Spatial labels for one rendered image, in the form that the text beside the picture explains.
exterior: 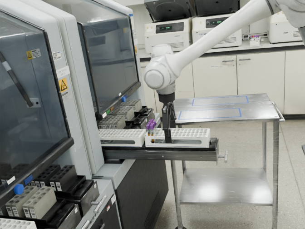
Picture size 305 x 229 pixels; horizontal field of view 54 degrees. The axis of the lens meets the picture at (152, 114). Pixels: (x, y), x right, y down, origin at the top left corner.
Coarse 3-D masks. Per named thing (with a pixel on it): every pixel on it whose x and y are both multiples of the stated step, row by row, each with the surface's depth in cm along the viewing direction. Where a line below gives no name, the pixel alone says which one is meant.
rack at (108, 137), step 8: (104, 136) 149; (112, 136) 148; (120, 136) 147; (128, 136) 145; (136, 136) 144; (104, 144) 149; (112, 144) 147; (120, 144) 146; (128, 144) 145; (136, 144) 144
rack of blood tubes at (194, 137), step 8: (160, 128) 148; (176, 128) 146; (184, 128) 145; (192, 128) 143; (200, 128) 142; (144, 136) 141; (152, 136) 140; (160, 136) 139; (176, 136) 137; (184, 136) 136; (192, 136) 135; (200, 136) 135; (208, 136) 135; (152, 144) 141; (160, 144) 140; (168, 144) 139; (176, 144) 138; (184, 144) 137; (192, 144) 136; (200, 144) 134; (208, 144) 134
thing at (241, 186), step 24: (216, 96) 202; (240, 96) 196; (264, 96) 190; (192, 120) 166; (216, 120) 162; (240, 120) 159; (264, 120) 157; (264, 144) 206; (192, 168) 223; (216, 168) 219; (240, 168) 215; (264, 168) 212; (192, 192) 195; (216, 192) 192; (240, 192) 189; (264, 192) 186
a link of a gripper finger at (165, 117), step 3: (162, 108) 132; (162, 111) 132; (162, 114) 132; (165, 114) 132; (162, 117) 132; (165, 117) 132; (162, 120) 132; (165, 120) 132; (162, 123) 133; (165, 123) 132; (162, 126) 133; (165, 126) 132; (165, 129) 132
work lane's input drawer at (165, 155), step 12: (144, 144) 145; (216, 144) 138; (108, 156) 148; (120, 156) 146; (132, 156) 145; (144, 156) 143; (156, 156) 141; (168, 156) 139; (180, 156) 137; (192, 156) 136; (204, 156) 134; (216, 156) 133
